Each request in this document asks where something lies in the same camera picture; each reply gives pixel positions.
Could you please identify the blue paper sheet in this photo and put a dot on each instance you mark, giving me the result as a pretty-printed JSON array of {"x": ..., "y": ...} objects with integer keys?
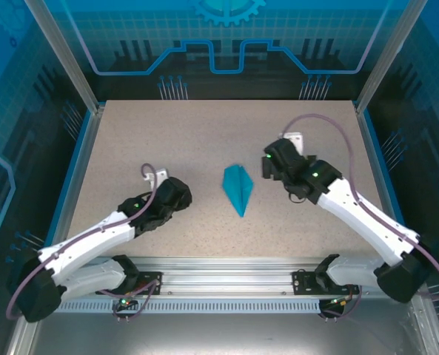
[{"x": 235, "y": 188}]

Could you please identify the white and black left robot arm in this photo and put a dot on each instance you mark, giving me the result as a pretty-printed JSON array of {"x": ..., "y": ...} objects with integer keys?
[{"x": 86, "y": 236}]

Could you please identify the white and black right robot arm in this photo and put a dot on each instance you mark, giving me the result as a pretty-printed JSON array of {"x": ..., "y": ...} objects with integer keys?
[{"x": 371, "y": 222}]

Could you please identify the blue table edge strip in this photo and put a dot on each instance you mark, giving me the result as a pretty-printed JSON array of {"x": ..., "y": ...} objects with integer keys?
[
  {"x": 68, "y": 185},
  {"x": 389, "y": 185}
]

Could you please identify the metal tray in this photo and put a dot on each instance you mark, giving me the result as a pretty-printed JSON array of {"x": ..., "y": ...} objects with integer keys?
[{"x": 223, "y": 333}]

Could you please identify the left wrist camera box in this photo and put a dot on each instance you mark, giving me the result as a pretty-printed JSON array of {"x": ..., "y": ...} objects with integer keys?
[{"x": 160, "y": 175}]

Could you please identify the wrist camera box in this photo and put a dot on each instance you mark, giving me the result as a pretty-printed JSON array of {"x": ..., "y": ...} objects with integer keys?
[
  {"x": 160, "y": 175},
  {"x": 297, "y": 140}
]

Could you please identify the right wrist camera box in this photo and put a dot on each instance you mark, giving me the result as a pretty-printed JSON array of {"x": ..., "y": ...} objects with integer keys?
[{"x": 297, "y": 140}]

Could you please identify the aluminium side rail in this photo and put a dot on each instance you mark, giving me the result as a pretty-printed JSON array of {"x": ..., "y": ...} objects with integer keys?
[
  {"x": 380, "y": 185},
  {"x": 77, "y": 185}
]

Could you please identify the aluminium mounting rail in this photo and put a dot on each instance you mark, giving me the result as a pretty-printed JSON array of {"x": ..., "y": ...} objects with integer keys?
[{"x": 223, "y": 273}]

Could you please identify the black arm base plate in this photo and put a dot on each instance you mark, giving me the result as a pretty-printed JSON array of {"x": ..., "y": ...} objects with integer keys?
[
  {"x": 302, "y": 283},
  {"x": 149, "y": 290}
]

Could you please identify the aluminium corner post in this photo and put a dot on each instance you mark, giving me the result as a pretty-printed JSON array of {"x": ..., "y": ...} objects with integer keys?
[
  {"x": 387, "y": 55},
  {"x": 68, "y": 55}
]

